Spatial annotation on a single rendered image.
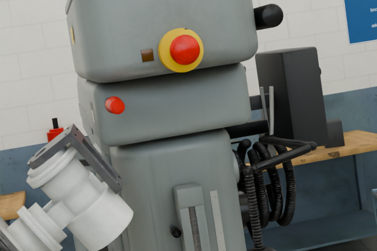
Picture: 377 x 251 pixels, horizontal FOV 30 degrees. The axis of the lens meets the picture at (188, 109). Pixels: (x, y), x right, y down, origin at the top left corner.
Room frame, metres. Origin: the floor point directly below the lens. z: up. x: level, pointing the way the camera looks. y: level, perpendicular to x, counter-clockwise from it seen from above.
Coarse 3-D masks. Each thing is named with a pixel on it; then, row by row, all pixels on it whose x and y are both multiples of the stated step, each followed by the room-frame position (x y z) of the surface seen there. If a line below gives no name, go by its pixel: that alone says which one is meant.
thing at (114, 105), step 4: (112, 96) 0.94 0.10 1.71; (108, 100) 0.93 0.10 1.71; (112, 100) 0.90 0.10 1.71; (116, 100) 0.90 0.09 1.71; (120, 100) 0.90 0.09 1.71; (108, 104) 0.91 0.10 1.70; (112, 104) 0.89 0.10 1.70; (116, 104) 0.89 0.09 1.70; (120, 104) 0.89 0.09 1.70; (124, 104) 0.90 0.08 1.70; (108, 108) 0.91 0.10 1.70; (112, 108) 0.89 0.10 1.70; (116, 108) 0.89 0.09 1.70; (120, 108) 0.89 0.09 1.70; (124, 108) 0.90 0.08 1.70; (112, 112) 0.89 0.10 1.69; (116, 112) 0.90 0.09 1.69; (120, 112) 0.90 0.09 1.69
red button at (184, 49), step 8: (176, 40) 0.91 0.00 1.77; (184, 40) 0.91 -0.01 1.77; (192, 40) 0.91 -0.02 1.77; (176, 48) 0.91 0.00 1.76; (184, 48) 0.91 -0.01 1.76; (192, 48) 0.91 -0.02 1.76; (176, 56) 0.91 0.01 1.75; (184, 56) 0.91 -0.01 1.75; (192, 56) 0.91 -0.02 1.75; (184, 64) 0.91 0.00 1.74
